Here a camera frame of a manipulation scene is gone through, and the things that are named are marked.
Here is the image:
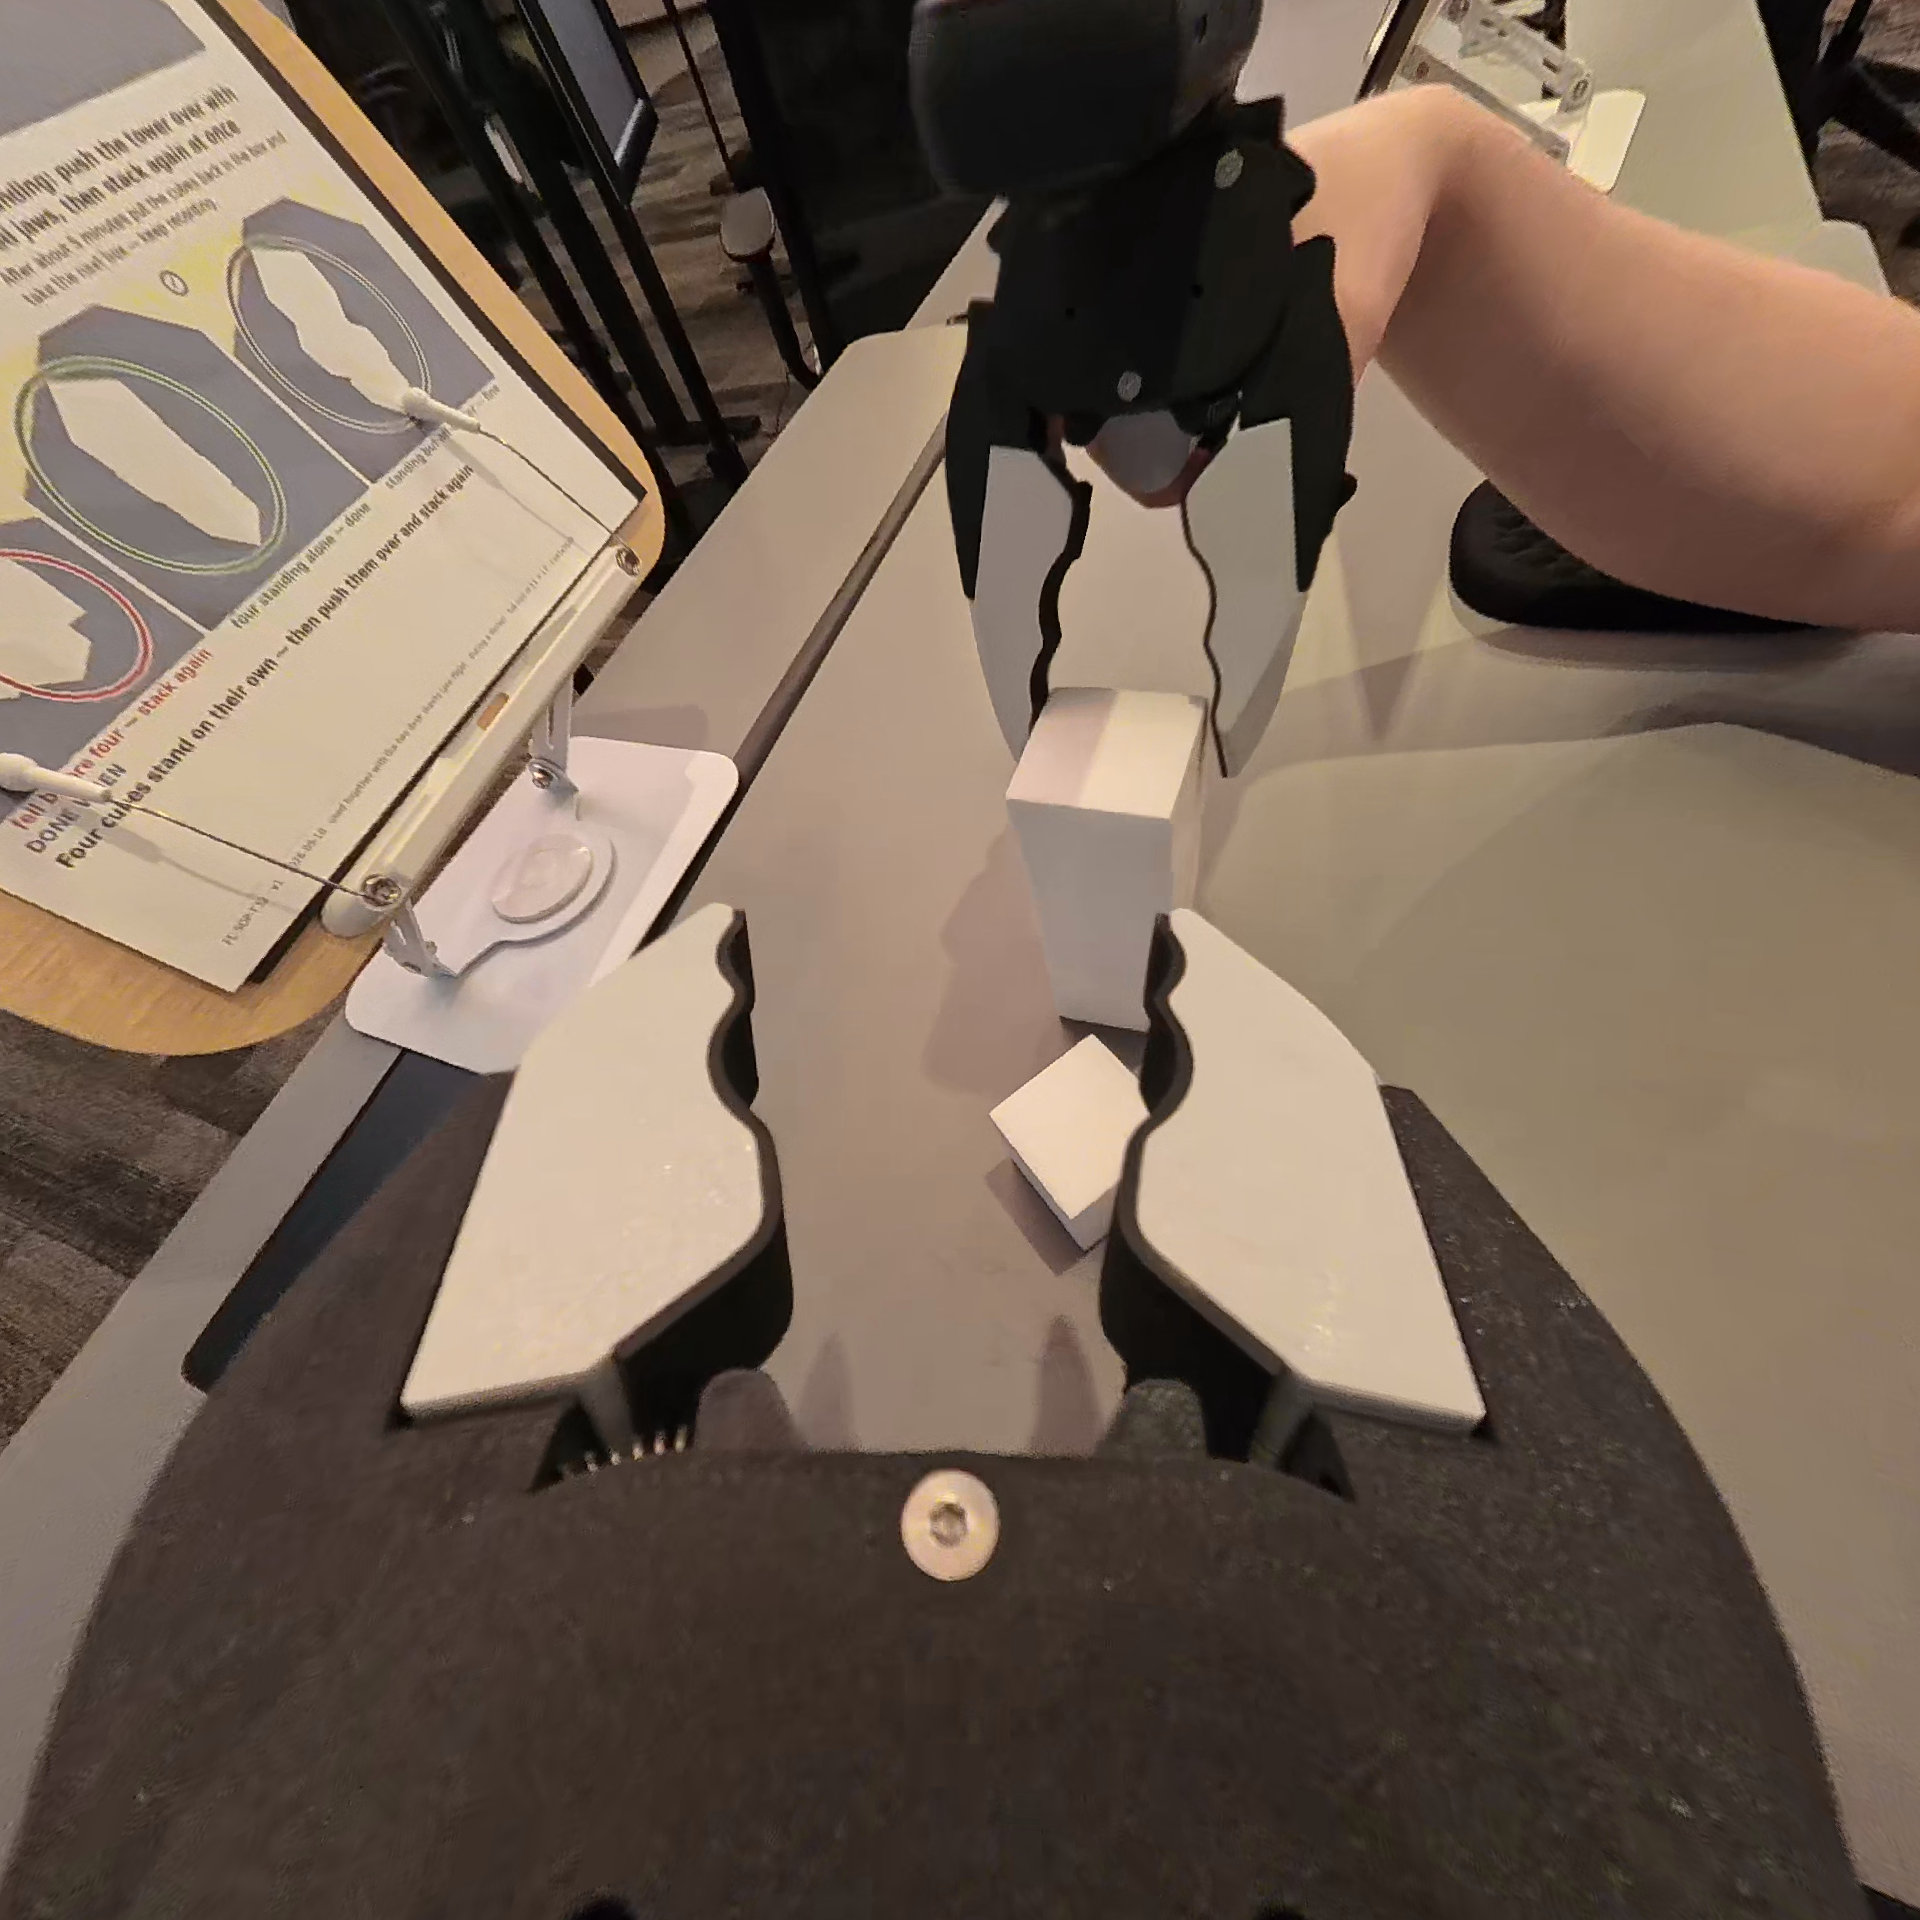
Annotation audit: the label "printed instruction sheet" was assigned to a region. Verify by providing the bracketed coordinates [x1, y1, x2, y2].
[0, 0, 651, 996]

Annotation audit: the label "black office chair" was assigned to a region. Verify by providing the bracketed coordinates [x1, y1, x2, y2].
[717, 0, 996, 382]
[1755, 0, 1920, 260]

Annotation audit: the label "white document stand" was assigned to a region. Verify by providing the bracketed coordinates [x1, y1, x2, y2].
[1355, 0, 1651, 197]

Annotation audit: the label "black computer monitor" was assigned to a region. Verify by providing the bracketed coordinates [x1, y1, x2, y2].
[515, 0, 663, 197]

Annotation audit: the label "wooden board document stand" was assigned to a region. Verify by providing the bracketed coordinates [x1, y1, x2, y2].
[0, 0, 742, 1075]

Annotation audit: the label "black wrist rest pad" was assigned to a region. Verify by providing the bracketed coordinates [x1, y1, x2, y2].
[1449, 479, 1826, 635]

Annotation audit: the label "person's right forearm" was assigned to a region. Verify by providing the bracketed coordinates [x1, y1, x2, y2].
[1291, 80, 1920, 631]

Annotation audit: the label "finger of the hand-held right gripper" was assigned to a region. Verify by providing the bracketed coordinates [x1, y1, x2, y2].
[1187, 417, 1306, 781]
[970, 439, 1097, 769]

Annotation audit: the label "black desk legs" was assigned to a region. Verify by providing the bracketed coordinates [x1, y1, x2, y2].
[284, 0, 751, 497]

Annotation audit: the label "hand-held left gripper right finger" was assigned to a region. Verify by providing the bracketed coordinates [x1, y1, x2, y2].
[1104, 905, 1489, 1473]

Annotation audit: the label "person's right hand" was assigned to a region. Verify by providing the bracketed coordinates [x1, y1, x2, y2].
[1049, 407, 1215, 513]

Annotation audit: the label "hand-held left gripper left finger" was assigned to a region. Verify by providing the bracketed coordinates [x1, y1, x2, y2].
[395, 902, 795, 1479]

